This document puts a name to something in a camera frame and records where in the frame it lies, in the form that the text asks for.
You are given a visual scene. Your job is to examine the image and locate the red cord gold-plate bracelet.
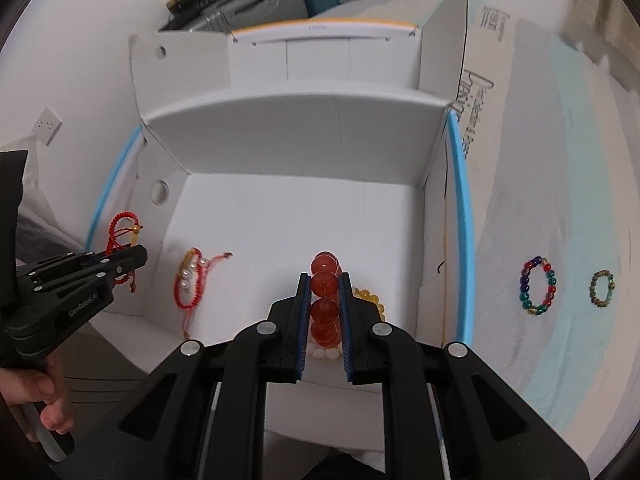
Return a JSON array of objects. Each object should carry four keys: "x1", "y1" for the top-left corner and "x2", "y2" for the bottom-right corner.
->
[{"x1": 103, "y1": 210, "x2": 147, "y2": 295}]

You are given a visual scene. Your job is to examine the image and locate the white pearl red-cord bracelet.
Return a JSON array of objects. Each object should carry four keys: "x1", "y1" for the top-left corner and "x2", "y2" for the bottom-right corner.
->
[{"x1": 172, "y1": 246, "x2": 234, "y2": 340}]

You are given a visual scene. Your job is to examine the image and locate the white pink bead bracelet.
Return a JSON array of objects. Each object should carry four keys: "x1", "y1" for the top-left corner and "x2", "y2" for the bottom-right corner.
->
[{"x1": 308, "y1": 341, "x2": 344, "y2": 361}]

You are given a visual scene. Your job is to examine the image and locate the yellow bead bracelet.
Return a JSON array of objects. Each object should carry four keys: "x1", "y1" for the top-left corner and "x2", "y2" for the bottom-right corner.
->
[{"x1": 351, "y1": 286, "x2": 388, "y2": 322}]

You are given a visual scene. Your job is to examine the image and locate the multicolour glass bead bracelet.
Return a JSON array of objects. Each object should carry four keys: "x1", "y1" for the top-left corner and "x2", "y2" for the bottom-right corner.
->
[{"x1": 518, "y1": 254, "x2": 558, "y2": 317}]

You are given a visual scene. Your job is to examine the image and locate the brown wooden bead bracelet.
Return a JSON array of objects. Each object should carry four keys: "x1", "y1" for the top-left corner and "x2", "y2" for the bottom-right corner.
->
[{"x1": 589, "y1": 268, "x2": 616, "y2": 309}]

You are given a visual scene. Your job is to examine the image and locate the red glass bead bracelet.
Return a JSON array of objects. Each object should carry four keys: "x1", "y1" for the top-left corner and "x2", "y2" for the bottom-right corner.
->
[{"x1": 308, "y1": 250, "x2": 346, "y2": 348}]

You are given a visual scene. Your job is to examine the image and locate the person's left hand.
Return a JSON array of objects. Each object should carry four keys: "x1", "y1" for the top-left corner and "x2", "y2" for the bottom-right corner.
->
[{"x1": 0, "y1": 350, "x2": 75, "y2": 442}]

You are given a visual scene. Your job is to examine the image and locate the white cardboard box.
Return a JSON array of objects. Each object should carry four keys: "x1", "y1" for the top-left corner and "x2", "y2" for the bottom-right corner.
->
[{"x1": 87, "y1": 0, "x2": 475, "y2": 371}]

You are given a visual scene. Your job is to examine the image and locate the grey suitcase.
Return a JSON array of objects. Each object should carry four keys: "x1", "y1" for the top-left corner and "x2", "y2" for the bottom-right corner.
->
[{"x1": 160, "y1": 0, "x2": 309, "y2": 32}]

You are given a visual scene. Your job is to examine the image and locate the striped bed sheet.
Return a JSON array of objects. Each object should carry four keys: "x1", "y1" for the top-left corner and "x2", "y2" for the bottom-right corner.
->
[{"x1": 454, "y1": 0, "x2": 639, "y2": 474}]

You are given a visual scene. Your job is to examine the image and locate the white wall socket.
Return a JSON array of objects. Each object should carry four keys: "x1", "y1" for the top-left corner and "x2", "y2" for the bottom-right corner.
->
[{"x1": 32, "y1": 107, "x2": 62, "y2": 145}]

